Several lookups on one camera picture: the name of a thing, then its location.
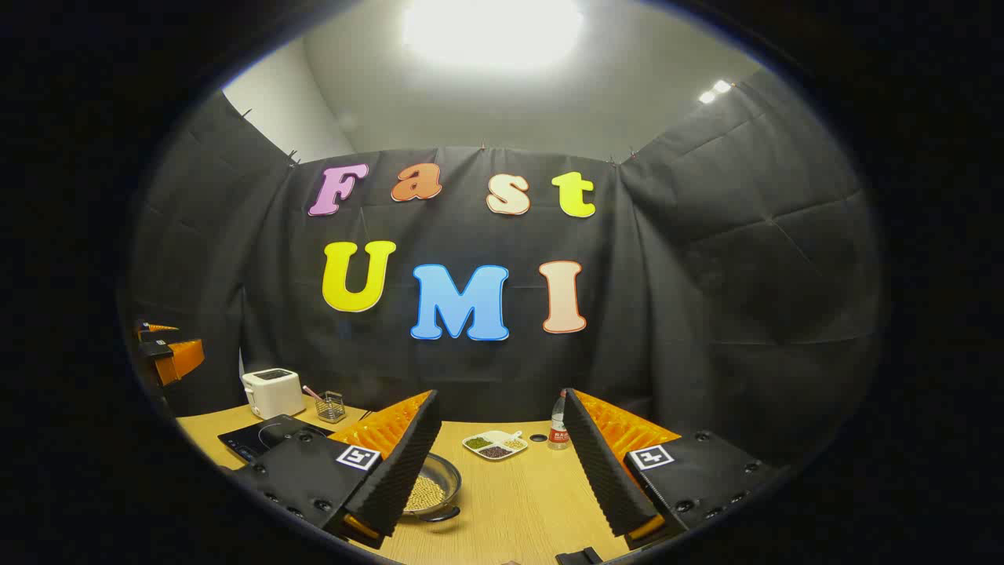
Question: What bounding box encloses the pile of soybeans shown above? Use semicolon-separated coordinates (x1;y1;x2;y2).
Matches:
404;475;447;512

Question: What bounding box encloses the black induction cooktop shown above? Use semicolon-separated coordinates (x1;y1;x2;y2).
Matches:
218;414;335;465

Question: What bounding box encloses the bright ceiling lamp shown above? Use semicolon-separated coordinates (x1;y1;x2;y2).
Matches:
402;0;586;73

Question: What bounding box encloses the white divided dish of beans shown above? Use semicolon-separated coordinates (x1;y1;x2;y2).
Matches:
462;430;528;461

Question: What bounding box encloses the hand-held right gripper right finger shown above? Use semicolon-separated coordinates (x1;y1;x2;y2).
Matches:
563;388;787;550

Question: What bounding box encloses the white toaster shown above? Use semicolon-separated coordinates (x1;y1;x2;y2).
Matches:
242;368;306;420

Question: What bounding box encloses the clear water bottle red label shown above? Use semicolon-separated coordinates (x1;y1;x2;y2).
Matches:
548;390;571;450

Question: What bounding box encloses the steel pot with black handles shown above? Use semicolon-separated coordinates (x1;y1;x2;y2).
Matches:
400;453;463;523

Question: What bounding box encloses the black backdrop cloth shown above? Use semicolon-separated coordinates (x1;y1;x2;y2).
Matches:
125;71;883;465

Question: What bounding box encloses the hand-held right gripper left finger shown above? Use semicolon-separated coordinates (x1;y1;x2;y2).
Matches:
232;390;442;550

